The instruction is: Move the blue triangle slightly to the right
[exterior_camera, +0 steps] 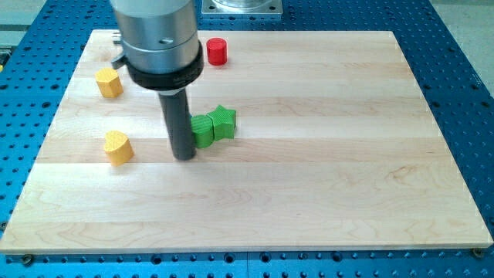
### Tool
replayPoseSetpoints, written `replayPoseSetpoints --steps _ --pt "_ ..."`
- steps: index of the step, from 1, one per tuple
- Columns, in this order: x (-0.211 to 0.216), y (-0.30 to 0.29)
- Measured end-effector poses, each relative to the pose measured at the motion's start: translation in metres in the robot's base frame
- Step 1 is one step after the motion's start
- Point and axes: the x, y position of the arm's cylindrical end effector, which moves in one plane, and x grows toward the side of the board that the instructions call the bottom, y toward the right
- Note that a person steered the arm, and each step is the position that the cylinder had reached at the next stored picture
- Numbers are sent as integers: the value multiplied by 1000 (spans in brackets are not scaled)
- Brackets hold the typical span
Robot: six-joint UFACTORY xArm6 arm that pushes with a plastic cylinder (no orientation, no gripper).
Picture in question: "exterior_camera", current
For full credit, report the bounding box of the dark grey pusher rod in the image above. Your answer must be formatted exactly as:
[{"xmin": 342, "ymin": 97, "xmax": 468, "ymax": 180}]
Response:
[{"xmin": 158, "ymin": 89, "xmax": 196, "ymax": 161}]

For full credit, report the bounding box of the black clamp ring mount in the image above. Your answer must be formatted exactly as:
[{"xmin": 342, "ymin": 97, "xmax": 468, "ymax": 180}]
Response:
[{"xmin": 110, "ymin": 42, "xmax": 204, "ymax": 91}]

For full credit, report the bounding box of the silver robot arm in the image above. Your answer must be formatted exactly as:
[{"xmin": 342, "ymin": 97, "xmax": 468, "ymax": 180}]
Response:
[{"xmin": 110, "ymin": 0, "xmax": 204, "ymax": 161}]

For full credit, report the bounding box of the green cylinder block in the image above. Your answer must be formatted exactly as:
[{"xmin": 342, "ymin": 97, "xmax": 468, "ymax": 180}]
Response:
[{"xmin": 191, "ymin": 115, "xmax": 214, "ymax": 148}]

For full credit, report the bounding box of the green star block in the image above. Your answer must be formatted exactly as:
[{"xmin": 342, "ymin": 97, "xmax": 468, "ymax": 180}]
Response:
[{"xmin": 207, "ymin": 105, "xmax": 236, "ymax": 141}]

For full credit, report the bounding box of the yellow pentagon block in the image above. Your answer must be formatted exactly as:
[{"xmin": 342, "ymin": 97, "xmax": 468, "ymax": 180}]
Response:
[{"xmin": 95, "ymin": 67, "xmax": 124, "ymax": 98}]

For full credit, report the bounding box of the red cylinder block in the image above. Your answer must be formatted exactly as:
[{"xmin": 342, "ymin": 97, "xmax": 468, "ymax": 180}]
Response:
[{"xmin": 206, "ymin": 37, "xmax": 228, "ymax": 66}]

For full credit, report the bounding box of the yellow heart block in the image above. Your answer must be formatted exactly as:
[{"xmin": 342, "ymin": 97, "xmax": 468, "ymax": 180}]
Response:
[{"xmin": 103, "ymin": 131, "xmax": 134, "ymax": 167}]

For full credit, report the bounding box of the blue perforated metal base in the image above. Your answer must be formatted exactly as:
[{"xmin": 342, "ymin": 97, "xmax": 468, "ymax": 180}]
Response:
[{"xmin": 1, "ymin": 0, "xmax": 493, "ymax": 277}]

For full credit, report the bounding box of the light wooden board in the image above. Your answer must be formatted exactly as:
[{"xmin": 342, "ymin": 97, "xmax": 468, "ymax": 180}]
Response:
[{"xmin": 1, "ymin": 30, "xmax": 492, "ymax": 254}]

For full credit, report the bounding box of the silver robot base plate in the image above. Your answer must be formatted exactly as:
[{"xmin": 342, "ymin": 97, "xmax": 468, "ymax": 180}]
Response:
[{"xmin": 201, "ymin": 0, "xmax": 283, "ymax": 18}]

